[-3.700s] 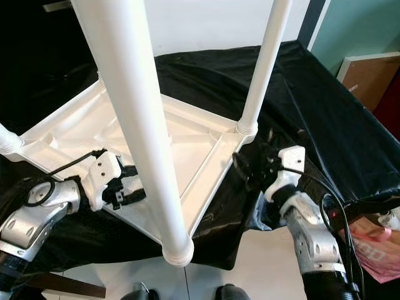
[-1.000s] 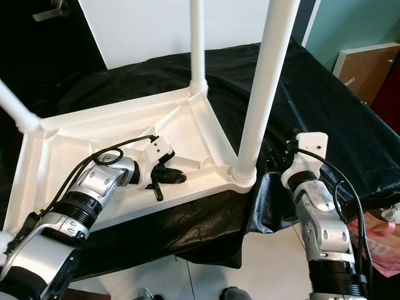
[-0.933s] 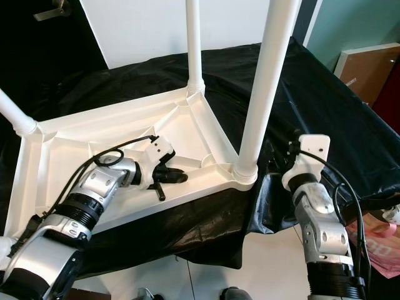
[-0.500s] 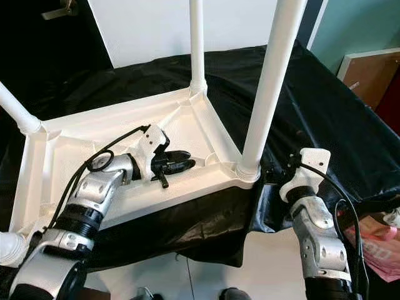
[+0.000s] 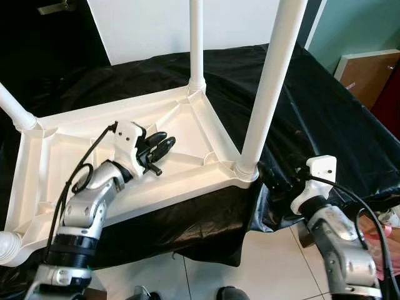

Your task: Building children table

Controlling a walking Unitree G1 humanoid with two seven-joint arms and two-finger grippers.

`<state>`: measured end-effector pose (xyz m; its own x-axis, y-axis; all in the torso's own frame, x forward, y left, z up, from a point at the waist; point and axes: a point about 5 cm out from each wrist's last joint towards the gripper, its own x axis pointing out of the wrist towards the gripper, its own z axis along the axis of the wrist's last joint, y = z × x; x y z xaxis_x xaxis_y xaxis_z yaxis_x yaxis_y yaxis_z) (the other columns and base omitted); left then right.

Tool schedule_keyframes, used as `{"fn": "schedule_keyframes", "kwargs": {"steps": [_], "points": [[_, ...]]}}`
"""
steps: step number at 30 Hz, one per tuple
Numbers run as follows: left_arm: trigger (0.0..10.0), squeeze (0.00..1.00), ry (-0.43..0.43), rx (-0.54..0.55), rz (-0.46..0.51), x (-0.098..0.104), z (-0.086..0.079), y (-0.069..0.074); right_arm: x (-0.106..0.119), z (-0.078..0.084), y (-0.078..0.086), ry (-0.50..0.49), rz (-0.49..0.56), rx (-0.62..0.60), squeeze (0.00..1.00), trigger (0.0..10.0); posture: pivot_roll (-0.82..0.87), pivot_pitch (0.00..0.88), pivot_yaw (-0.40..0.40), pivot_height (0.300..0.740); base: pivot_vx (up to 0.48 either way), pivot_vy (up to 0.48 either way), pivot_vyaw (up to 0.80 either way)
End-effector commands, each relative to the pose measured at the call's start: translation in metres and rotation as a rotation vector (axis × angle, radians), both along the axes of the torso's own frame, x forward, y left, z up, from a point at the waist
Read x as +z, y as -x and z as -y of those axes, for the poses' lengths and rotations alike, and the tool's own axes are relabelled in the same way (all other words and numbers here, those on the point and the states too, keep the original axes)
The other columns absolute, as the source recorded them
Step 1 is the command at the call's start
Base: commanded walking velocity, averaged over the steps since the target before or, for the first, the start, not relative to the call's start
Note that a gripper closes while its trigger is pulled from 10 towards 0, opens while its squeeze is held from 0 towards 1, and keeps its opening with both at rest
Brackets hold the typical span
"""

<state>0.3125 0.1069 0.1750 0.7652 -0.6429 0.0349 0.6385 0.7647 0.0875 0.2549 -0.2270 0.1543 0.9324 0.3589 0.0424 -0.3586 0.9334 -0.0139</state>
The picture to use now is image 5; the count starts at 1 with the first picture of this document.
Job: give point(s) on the white plastic table leg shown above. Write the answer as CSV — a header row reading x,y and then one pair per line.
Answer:
x,y
9,249
197,44
272,81
15,109

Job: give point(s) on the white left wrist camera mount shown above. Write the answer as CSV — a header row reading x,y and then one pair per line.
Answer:
x,y
128,144

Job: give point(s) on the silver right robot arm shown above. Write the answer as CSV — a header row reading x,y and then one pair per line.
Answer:
x,y
340,250

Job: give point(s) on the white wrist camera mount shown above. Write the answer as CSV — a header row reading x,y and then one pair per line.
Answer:
x,y
315,178
128,144

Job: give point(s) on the white framed brown board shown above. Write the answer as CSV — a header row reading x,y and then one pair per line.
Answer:
x,y
369,75

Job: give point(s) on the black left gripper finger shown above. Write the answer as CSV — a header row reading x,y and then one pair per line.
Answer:
x,y
155,139
162,149

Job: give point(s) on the dark red cloth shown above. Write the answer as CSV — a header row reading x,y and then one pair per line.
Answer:
x,y
389,94

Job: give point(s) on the white plastic table top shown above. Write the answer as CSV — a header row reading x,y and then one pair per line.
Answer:
x,y
62,169

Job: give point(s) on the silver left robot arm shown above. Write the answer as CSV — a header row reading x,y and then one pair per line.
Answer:
x,y
84,212

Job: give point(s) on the pink clear plastic bag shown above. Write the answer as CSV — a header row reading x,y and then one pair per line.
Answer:
x,y
384,247

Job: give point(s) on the dark grey wall trim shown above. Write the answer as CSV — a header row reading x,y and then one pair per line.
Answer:
x,y
311,22

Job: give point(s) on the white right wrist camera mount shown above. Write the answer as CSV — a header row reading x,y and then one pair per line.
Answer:
x,y
315,178

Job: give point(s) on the black left robot foot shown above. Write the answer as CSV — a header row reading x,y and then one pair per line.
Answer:
x,y
145,294

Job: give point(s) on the black plastic table cover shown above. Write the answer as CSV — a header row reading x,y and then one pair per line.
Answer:
x,y
331,112

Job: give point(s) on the black right robot foot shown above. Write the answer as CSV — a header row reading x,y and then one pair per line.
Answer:
x,y
234,294

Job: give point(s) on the black robot foot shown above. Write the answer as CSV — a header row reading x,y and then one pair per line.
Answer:
x,y
234,294
145,294

